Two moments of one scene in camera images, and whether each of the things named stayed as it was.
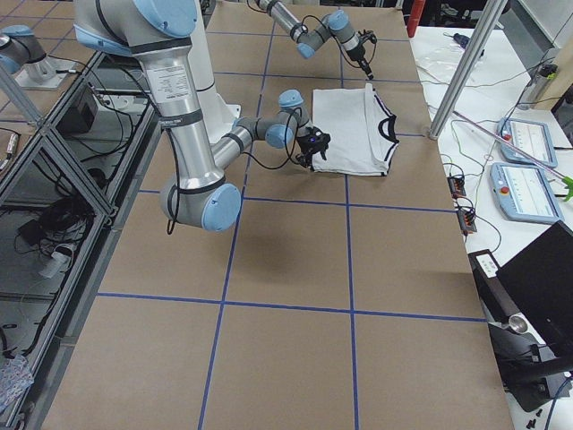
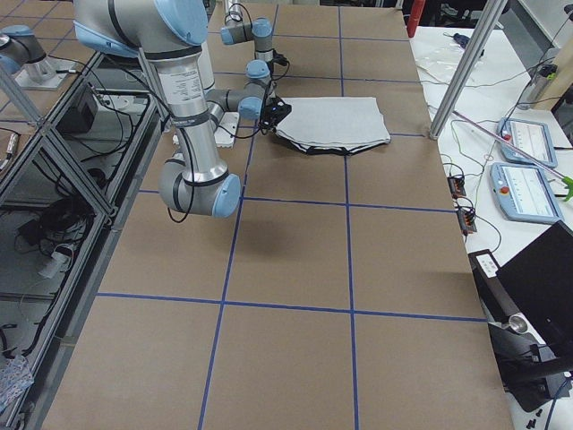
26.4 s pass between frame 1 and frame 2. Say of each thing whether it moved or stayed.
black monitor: stayed
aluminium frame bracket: stayed
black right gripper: moved
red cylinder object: stayed
